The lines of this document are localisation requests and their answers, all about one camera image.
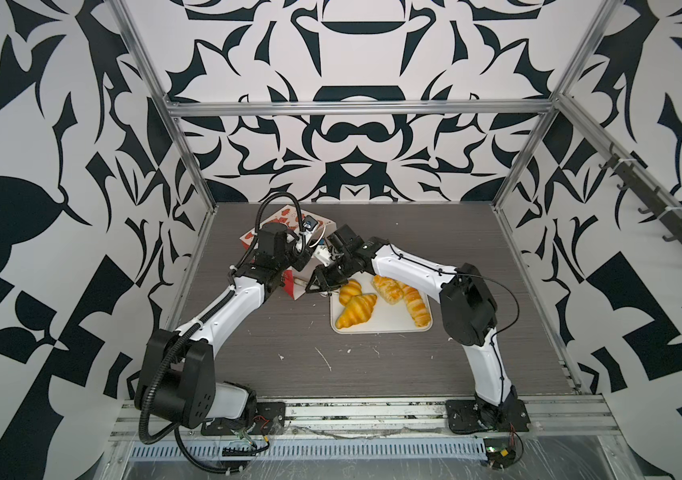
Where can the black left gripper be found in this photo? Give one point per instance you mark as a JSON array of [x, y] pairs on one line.
[[303, 257]]

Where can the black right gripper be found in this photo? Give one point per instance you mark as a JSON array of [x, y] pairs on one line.
[[324, 279]]

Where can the white red paper bag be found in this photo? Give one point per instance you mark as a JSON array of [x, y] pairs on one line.
[[294, 282]]

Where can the small yellow fake bread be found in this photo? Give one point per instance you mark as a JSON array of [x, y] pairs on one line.
[[348, 291]]

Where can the short twisted fake bread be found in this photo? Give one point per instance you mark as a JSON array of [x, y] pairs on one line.
[[388, 289]]

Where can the yellow fake croissant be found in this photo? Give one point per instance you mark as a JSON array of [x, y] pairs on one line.
[[358, 310]]

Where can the long striped fake bread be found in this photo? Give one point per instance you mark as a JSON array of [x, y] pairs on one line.
[[415, 306]]

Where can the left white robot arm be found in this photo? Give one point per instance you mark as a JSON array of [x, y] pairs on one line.
[[177, 382]]

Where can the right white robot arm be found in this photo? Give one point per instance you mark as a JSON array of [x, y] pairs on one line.
[[468, 309]]

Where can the white plastic tray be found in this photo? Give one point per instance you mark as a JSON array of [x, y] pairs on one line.
[[386, 318]]

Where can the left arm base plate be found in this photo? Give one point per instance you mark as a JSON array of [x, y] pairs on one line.
[[262, 417]]

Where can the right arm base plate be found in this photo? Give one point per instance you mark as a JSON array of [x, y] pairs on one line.
[[466, 417]]

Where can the small electronics board with wires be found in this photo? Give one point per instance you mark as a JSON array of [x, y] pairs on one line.
[[503, 453]]

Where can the aluminium frame rail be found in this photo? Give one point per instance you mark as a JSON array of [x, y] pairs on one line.
[[543, 414]]

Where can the wall hook rack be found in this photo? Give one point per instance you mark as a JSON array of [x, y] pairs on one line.
[[656, 201]]

